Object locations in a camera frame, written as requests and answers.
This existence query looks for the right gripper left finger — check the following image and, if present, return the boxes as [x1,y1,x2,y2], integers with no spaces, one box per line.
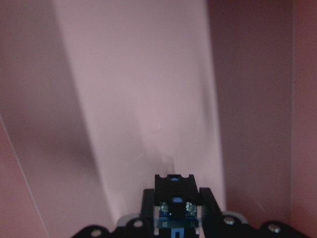
[73,189,155,238]

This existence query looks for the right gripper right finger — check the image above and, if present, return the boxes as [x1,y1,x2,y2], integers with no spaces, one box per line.
[199,188,308,238]

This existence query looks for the pink plastic bin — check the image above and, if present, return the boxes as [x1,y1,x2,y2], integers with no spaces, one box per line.
[0,0,317,238]

